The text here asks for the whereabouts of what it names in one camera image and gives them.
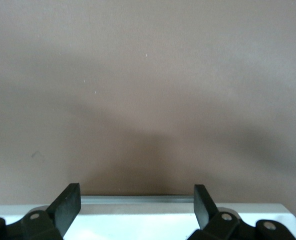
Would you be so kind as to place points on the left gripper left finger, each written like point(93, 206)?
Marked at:
point(67, 210)

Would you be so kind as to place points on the brown table cover mat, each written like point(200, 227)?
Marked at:
point(147, 75)

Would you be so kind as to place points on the white cabinet drawer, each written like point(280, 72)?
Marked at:
point(137, 220)

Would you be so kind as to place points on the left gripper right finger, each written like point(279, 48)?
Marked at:
point(204, 210)

